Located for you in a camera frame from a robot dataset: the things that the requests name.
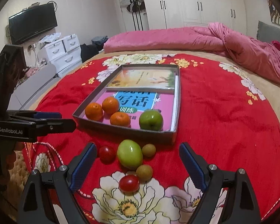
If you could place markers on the red floral blanket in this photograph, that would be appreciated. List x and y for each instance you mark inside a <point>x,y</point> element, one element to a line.
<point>224,117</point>

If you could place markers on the hanging bags on door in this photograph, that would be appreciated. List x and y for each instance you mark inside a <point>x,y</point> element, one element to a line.
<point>134,14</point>

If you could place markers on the black wall television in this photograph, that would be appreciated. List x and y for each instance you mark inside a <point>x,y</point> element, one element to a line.
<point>29,23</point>

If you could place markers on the white wardrobe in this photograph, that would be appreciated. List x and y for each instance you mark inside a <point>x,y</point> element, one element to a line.
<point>164,14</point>

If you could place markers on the person's left hand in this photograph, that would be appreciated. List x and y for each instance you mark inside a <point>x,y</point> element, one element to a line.
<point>7,163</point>

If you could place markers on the red cherry tomato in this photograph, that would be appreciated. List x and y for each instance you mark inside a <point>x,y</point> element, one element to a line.
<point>129,184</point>
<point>106,154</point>

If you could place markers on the grey padded headboard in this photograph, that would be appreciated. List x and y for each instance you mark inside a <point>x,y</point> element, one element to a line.
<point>267,33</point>

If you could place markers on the pink rumpled duvet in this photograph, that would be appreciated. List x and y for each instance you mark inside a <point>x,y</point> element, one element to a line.
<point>256,56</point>

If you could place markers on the pink Chinese workbook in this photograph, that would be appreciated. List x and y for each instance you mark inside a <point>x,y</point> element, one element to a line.
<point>134,103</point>

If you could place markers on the small brown longan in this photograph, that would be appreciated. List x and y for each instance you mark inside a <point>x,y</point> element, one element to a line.
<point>149,150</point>
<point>144,172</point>

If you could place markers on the tree wall painting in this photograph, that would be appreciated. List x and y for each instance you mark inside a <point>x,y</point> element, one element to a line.
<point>274,14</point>

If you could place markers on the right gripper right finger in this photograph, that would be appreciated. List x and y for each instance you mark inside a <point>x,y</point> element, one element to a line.
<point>240,205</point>

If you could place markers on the beige bed sheet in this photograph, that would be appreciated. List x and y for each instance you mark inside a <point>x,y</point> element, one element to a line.
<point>270,90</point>

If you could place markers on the yellow landscape cover book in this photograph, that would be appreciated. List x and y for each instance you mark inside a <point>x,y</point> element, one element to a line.
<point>146,80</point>

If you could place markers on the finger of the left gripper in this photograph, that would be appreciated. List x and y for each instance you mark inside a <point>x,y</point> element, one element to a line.
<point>43,125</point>
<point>35,114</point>

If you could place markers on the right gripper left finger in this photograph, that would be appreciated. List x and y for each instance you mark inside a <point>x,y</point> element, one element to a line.
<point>36,204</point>

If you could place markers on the orange mandarin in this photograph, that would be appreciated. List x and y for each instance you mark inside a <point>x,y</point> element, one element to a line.
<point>94,111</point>
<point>110,105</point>
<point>120,119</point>

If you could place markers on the white drawer cabinet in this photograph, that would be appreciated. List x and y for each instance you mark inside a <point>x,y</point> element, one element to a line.
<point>64,54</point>

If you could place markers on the green apple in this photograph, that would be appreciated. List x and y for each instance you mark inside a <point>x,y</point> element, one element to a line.
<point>151,120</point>
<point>129,154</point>

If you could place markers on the black bag on floor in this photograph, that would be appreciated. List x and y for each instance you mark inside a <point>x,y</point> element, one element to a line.
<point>88,51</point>

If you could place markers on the grey shallow cardboard tray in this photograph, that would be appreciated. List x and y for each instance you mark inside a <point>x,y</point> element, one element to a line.
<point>104,125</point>

